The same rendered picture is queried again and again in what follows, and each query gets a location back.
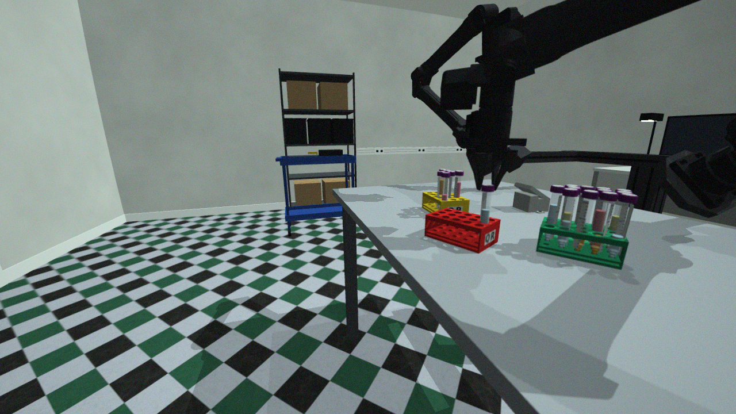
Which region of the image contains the green tube rack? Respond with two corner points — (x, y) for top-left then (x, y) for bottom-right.
(536, 217), (629, 270)

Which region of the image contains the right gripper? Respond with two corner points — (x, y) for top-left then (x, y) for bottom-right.
(475, 42), (485, 64)

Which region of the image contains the red tube rack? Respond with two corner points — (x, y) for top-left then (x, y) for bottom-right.
(424, 208), (500, 254)

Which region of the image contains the yellow tube rack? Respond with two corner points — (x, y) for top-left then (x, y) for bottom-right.
(422, 191), (470, 213)

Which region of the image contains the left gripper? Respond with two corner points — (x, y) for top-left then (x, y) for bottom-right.
(460, 106), (527, 191)

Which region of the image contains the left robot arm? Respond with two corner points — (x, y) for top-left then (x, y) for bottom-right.
(440, 0), (736, 209)

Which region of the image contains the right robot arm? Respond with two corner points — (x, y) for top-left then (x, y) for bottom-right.
(411, 3), (521, 149)

